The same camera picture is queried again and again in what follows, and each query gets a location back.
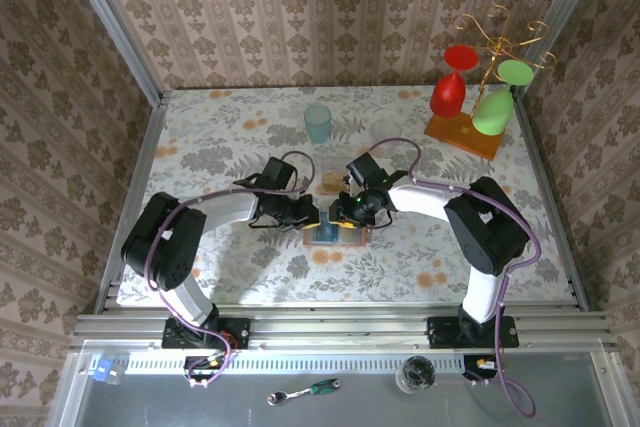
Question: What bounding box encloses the black connector block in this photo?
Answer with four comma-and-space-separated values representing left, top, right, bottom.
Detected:
183, 354, 227, 382
461, 353, 500, 382

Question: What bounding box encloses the small clear glass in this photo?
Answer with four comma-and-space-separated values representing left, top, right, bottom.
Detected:
370, 117, 402, 146

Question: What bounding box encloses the clear glass jar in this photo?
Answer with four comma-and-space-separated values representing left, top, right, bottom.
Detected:
394, 354, 438, 395

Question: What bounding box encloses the blue credit card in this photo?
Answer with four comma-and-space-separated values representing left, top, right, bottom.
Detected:
313, 212, 343, 245

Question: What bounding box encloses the aluminium side rail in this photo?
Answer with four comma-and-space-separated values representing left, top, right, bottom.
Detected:
513, 91, 592, 312
93, 90, 172, 314

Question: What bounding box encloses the aluminium frame rail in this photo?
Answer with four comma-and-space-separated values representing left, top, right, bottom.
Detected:
69, 303, 619, 351

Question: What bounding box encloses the grey metal shelf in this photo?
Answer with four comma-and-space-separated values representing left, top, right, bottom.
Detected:
47, 340, 637, 427

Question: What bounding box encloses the green-handled ratchet wrench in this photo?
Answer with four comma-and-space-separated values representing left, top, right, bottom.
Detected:
265, 377, 343, 408

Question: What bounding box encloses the floral tablecloth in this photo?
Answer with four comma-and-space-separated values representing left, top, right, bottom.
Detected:
115, 86, 576, 306

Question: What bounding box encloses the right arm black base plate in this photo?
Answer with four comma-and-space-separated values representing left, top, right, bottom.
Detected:
425, 313, 520, 350

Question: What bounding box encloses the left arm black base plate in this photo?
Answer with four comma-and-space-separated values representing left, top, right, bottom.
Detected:
161, 316, 252, 351

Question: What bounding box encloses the green wine glass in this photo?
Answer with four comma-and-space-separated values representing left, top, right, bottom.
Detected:
470, 58, 534, 137

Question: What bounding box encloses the red wine glass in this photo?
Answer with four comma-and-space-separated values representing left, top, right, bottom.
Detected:
429, 44, 480, 120

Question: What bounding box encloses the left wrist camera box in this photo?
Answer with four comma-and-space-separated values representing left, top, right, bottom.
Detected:
231, 155, 298, 194

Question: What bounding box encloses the teal frosted cup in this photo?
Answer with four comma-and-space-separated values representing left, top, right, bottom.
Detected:
303, 103, 334, 145

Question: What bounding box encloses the gold wire glass rack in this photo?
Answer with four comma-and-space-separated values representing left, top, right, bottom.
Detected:
423, 3, 558, 163

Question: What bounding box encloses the small blue plastic part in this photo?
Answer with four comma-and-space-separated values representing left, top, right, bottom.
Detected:
90, 357, 124, 386

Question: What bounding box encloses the white slotted cable duct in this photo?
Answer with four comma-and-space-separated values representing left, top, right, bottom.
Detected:
89, 350, 501, 376

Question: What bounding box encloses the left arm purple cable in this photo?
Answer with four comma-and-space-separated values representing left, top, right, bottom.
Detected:
143, 148, 318, 390

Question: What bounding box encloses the aluminium frame post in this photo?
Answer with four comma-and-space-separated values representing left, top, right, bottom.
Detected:
513, 0, 609, 94
55, 0, 167, 104

